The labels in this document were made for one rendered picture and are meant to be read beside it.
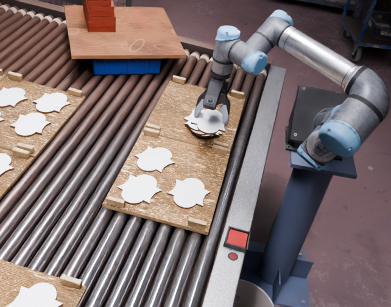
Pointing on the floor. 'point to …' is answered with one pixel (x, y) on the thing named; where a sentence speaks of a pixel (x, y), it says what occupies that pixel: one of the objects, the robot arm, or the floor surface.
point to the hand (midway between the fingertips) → (210, 121)
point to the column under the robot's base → (292, 233)
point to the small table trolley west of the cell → (351, 31)
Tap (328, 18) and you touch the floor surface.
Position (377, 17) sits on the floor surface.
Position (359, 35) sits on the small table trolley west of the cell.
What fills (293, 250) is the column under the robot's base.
